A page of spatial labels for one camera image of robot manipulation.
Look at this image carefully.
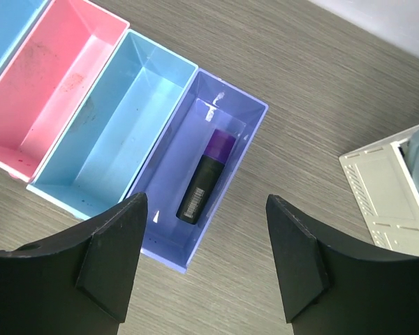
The white desk file organizer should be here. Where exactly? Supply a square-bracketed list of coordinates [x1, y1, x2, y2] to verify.
[339, 125, 419, 256]

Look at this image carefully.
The pink bin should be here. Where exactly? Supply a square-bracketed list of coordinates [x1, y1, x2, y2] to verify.
[0, 1, 129, 183]

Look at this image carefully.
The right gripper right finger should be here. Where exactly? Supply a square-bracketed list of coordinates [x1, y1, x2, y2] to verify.
[266, 195, 419, 334]

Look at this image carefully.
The light blue bin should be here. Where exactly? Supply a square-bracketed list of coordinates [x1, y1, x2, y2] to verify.
[27, 30, 198, 220]
[0, 0, 50, 74]

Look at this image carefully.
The leftmost light blue bin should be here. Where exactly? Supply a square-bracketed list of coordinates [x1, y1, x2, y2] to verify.
[0, 0, 50, 74]

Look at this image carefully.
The purple cap black marker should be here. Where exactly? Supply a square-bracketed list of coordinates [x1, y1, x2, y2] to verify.
[176, 129, 236, 225]

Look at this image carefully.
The purple bin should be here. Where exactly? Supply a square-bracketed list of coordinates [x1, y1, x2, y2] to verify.
[128, 68, 268, 273]

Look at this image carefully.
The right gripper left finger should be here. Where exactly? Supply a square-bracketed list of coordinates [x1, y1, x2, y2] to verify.
[0, 193, 147, 334]

